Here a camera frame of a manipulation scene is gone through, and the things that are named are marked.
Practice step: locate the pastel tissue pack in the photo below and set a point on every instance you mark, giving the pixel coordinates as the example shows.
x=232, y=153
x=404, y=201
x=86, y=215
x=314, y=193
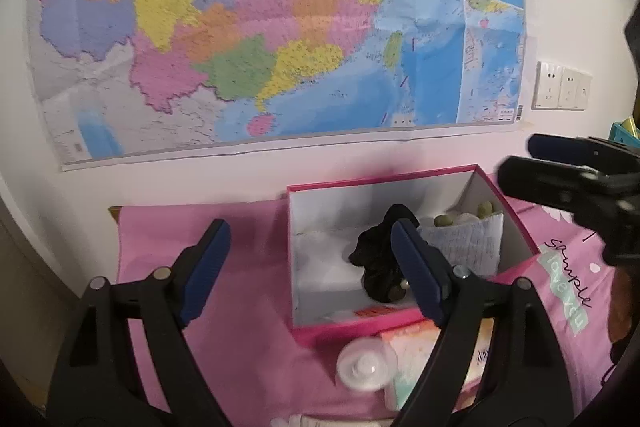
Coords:
x=415, y=357

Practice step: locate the colourful wall map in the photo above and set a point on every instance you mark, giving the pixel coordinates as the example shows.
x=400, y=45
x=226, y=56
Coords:
x=250, y=32

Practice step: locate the green plush toy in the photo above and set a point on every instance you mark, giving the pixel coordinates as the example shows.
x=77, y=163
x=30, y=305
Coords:
x=442, y=221

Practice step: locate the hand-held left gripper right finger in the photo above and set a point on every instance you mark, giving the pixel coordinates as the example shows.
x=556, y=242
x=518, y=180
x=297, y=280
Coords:
x=420, y=277

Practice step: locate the pink bed sheet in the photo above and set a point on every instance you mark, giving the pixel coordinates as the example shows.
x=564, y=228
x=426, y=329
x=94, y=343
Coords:
x=250, y=357

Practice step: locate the light pink packet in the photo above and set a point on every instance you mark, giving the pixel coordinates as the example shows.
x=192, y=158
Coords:
x=370, y=312

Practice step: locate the pink storage box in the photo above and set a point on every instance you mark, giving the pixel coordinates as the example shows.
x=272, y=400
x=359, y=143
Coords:
x=325, y=322

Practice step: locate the white wall socket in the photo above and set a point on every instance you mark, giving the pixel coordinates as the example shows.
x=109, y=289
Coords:
x=546, y=84

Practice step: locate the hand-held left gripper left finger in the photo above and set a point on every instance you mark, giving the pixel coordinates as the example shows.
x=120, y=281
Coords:
x=210, y=267

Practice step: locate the white round plastic lid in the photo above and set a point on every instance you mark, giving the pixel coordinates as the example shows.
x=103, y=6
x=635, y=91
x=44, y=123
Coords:
x=365, y=364

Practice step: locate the teal plastic basket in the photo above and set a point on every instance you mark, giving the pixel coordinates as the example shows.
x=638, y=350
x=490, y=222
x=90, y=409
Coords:
x=625, y=134

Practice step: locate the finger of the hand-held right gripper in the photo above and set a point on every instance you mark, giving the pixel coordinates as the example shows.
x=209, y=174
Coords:
x=540, y=182
x=565, y=148

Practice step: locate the black cloth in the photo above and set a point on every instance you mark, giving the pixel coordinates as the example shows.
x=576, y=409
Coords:
x=375, y=257

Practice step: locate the white packet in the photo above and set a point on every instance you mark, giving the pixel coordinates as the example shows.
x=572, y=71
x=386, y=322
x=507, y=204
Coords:
x=330, y=421

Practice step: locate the printed paper sheet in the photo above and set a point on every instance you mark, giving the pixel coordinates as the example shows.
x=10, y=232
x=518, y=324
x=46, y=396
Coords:
x=465, y=247

